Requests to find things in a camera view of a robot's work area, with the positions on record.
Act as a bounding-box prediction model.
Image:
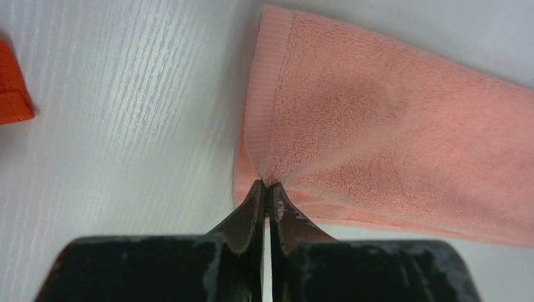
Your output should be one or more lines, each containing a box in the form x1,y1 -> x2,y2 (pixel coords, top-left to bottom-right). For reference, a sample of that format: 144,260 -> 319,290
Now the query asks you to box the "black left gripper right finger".
268,184 -> 480,301

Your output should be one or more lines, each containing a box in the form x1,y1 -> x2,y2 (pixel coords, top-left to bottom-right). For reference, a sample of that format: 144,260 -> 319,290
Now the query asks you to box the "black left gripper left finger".
36,180 -> 266,301

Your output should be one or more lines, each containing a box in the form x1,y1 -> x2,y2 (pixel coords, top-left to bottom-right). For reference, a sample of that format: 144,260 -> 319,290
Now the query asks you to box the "pink panda towel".
233,5 -> 533,247

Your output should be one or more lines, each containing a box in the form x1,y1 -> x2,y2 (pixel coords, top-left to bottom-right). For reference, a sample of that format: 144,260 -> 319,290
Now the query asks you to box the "orange cloth on table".
1,41 -> 35,125

